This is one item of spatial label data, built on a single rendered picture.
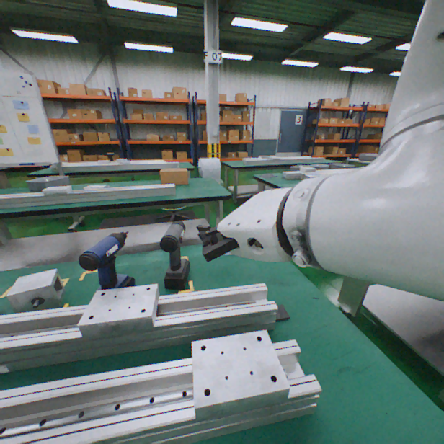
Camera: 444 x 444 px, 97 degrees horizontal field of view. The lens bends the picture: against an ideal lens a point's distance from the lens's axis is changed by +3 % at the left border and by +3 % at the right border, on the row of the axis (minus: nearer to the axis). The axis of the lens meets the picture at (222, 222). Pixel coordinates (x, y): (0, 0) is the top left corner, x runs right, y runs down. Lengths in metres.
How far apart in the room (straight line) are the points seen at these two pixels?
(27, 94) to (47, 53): 8.42
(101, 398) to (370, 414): 0.53
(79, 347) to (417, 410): 0.74
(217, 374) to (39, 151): 3.29
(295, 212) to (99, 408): 0.49
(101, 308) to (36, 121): 3.00
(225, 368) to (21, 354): 0.47
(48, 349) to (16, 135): 3.06
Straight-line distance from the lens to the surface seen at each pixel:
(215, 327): 0.59
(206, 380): 0.43
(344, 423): 0.59
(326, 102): 12.90
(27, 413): 0.61
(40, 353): 0.69
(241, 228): 0.21
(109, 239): 0.70
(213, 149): 5.97
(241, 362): 0.45
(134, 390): 0.53
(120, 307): 0.58
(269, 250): 0.20
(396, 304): 1.91
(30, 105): 3.43
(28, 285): 0.86
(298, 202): 0.17
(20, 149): 3.53
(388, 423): 0.63
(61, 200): 2.08
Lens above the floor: 1.29
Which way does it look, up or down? 24 degrees down
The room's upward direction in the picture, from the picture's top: straight up
